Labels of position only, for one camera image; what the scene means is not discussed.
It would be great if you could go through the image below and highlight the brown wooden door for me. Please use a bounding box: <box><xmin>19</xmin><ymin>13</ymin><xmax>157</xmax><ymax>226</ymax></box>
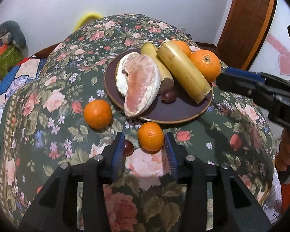
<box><xmin>216</xmin><ymin>0</ymin><xmax>278</xmax><ymax>70</ymax></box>

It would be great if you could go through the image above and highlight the short sugarcane piece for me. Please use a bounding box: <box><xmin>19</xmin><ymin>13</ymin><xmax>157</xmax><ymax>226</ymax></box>
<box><xmin>141</xmin><ymin>42</ymin><xmax>175</xmax><ymax>95</ymax></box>

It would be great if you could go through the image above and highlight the grey plush toy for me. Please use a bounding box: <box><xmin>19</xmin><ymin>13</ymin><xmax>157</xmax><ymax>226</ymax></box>
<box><xmin>0</xmin><ymin>20</ymin><xmax>29</xmax><ymax>56</ymax></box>

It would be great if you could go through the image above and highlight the orange box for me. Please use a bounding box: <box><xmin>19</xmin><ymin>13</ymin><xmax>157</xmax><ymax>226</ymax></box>
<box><xmin>0</xmin><ymin>39</ymin><xmax>9</xmax><ymax>55</ymax></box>

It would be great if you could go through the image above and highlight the white heart-print wardrobe door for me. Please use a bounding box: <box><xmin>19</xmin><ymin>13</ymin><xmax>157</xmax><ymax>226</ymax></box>
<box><xmin>251</xmin><ymin>0</ymin><xmax>290</xmax><ymax>83</ymax></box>

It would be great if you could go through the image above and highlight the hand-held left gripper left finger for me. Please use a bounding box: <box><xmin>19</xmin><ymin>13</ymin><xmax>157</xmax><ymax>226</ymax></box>
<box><xmin>18</xmin><ymin>132</ymin><xmax>126</xmax><ymax>232</ymax></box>

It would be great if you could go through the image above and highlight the small tangerine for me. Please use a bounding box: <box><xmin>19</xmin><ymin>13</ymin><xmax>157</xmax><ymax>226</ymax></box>
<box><xmin>137</xmin><ymin>122</ymin><xmax>165</xmax><ymax>151</ymax></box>
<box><xmin>83</xmin><ymin>100</ymin><xmax>113</xmax><ymax>129</ymax></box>

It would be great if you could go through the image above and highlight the patchwork quilt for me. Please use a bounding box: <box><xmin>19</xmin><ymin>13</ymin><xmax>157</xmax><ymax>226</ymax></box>
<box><xmin>0</xmin><ymin>57</ymin><xmax>47</xmax><ymax>108</ymax></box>

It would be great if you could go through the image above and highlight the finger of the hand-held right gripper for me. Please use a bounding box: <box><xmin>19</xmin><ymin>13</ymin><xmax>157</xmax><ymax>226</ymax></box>
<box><xmin>216</xmin><ymin>74</ymin><xmax>278</xmax><ymax>107</ymax></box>
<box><xmin>224</xmin><ymin>67</ymin><xmax>290</xmax><ymax>89</ymax></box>

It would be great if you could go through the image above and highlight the medium orange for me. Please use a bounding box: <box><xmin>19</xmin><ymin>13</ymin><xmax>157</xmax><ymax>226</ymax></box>
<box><xmin>170</xmin><ymin>39</ymin><xmax>192</xmax><ymax>57</ymax></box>

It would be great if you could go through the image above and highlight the purple round plate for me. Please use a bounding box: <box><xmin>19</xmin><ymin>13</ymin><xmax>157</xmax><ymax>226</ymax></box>
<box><xmin>104</xmin><ymin>48</ymin><xmax>213</xmax><ymax>124</ymax></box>

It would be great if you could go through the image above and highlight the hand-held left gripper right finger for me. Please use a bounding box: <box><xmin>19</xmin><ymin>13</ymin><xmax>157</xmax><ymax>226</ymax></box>
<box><xmin>164</xmin><ymin>132</ymin><xmax>272</xmax><ymax>232</ymax></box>

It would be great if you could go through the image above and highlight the wide pomelo piece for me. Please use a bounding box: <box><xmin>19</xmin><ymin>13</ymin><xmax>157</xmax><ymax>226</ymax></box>
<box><xmin>124</xmin><ymin>55</ymin><xmax>161</xmax><ymax>118</ymax></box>

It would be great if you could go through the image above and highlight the floral blanket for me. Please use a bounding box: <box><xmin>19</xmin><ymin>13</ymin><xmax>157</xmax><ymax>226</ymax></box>
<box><xmin>0</xmin><ymin>13</ymin><xmax>276</xmax><ymax>232</ymax></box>

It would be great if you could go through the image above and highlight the narrow pomelo piece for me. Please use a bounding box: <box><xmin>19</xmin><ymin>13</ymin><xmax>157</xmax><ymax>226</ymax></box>
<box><xmin>115</xmin><ymin>53</ymin><xmax>145</xmax><ymax>97</ymax></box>

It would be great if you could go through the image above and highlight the large orange with sticker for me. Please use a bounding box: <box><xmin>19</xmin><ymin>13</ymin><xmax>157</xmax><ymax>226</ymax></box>
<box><xmin>189</xmin><ymin>49</ymin><xmax>221</xmax><ymax>83</ymax></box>

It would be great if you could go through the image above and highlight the dark red grape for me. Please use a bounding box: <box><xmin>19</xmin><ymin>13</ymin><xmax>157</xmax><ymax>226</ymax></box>
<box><xmin>161</xmin><ymin>90</ymin><xmax>177</xmax><ymax>104</ymax></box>
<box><xmin>124</xmin><ymin>140</ymin><xmax>133</xmax><ymax>155</ymax></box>

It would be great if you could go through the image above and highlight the long sugarcane piece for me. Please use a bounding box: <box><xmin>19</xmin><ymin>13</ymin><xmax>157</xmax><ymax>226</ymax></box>
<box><xmin>157</xmin><ymin>41</ymin><xmax>212</xmax><ymax>104</ymax></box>

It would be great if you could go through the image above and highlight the green bag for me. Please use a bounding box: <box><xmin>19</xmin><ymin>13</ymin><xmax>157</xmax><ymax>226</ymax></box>
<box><xmin>0</xmin><ymin>44</ymin><xmax>24</xmax><ymax>84</ymax></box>

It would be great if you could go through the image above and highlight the person's right hand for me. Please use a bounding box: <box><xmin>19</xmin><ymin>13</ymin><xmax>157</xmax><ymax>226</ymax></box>
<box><xmin>275</xmin><ymin>129</ymin><xmax>290</xmax><ymax>174</ymax></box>

